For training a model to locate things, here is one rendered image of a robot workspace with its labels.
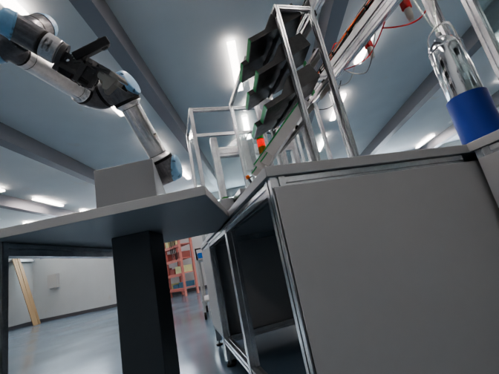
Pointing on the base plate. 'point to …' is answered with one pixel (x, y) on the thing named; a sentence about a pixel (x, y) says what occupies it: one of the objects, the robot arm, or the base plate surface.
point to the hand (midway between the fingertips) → (128, 86)
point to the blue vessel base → (474, 114)
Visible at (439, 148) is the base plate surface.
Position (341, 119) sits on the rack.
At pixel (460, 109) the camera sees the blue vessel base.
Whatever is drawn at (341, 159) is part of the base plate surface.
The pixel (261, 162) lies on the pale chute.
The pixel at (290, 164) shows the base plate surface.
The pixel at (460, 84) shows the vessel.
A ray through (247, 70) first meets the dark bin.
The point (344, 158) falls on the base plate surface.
